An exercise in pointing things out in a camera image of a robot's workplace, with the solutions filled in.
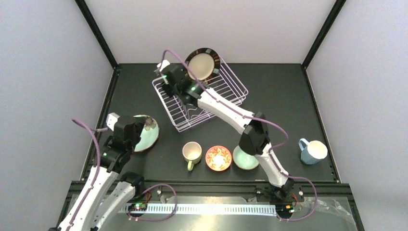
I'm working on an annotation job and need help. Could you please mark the green flower plate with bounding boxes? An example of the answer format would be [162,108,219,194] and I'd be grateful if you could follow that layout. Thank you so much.
[134,115,160,153]

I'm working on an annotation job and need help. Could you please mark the white wire dish rack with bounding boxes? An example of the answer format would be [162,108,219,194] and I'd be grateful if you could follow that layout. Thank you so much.
[152,59,249,132]

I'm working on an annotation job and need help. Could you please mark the black striped rim dinner plate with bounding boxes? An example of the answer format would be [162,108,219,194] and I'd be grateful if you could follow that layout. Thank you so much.
[185,48,221,84]

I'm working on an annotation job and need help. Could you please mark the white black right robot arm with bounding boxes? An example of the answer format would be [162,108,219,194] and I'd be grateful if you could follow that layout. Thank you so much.
[155,62,294,201]

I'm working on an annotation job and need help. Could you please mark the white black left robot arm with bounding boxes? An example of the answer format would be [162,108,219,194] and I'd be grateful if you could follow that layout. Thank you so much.
[55,113,147,231]

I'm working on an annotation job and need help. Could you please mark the orange floral small bowl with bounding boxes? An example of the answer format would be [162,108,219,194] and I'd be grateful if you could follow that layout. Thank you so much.
[205,145,232,172]

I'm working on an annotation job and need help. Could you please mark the green glazed small bowl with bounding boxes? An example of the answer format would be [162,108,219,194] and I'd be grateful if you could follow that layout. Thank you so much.
[232,146,259,170]

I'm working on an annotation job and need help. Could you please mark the light blue mug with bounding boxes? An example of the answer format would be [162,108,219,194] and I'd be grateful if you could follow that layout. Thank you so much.
[298,138,328,165]

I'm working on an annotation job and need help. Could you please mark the white led light strip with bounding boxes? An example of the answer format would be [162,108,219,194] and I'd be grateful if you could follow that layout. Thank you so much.
[119,203,277,217]

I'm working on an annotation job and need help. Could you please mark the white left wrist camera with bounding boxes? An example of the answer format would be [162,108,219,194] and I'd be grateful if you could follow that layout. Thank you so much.
[106,113,120,131]

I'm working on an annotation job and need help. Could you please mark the cream mug green handle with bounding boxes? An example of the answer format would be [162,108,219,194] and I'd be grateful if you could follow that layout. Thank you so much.
[182,141,202,171]

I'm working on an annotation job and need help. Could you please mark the black frame post left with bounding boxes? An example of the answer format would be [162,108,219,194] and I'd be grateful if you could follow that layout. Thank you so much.
[75,0,118,70]

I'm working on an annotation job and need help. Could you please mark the black frame post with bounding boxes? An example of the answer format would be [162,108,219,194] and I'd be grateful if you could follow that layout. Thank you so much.
[75,0,118,70]
[301,0,346,70]

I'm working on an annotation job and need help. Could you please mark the black frame post right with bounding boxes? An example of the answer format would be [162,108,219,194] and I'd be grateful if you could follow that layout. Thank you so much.
[301,0,346,70]

